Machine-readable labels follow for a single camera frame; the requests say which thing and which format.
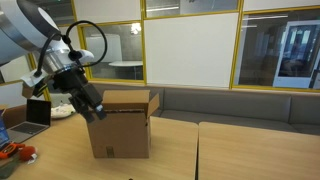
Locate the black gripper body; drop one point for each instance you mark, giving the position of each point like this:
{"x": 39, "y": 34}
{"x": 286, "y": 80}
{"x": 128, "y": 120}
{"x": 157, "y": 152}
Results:
{"x": 76, "y": 84}

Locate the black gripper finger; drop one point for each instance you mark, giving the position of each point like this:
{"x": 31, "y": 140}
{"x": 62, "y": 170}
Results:
{"x": 94, "y": 100}
{"x": 82, "y": 108}

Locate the brown cardboard box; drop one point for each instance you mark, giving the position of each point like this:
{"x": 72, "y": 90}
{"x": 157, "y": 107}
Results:
{"x": 125, "y": 132}

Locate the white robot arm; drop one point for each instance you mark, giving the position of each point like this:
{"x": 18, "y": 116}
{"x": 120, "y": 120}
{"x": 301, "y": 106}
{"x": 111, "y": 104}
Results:
{"x": 27, "y": 28}

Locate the blue box edge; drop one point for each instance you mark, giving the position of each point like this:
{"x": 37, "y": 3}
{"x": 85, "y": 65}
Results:
{"x": 4, "y": 137}

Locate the white plate with items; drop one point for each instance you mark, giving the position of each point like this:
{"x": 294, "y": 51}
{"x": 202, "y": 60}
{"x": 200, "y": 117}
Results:
{"x": 62, "y": 111}

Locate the grey open laptop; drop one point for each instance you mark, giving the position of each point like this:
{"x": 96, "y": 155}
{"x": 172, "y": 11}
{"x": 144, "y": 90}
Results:
{"x": 38, "y": 119}

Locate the white round table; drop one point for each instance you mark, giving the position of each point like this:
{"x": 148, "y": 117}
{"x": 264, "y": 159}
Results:
{"x": 133, "y": 64}

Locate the red fuzzy ball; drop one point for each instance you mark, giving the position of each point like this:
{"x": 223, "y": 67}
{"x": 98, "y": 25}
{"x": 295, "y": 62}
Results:
{"x": 27, "y": 153}

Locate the orange tool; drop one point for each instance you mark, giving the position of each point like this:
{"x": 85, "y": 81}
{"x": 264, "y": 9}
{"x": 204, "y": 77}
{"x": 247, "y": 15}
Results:
{"x": 9, "y": 149}

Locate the dark green pouch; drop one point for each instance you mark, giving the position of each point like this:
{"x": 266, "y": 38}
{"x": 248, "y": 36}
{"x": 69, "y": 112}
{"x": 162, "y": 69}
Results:
{"x": 7, "y": 169}

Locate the grey bench sofa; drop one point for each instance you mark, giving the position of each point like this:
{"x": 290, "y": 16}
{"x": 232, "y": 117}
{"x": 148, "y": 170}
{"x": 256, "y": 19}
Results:
{"x": 289, "y": 112}

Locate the white door frame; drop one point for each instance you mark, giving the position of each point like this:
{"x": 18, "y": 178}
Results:
{"x": 299, "y": 55}

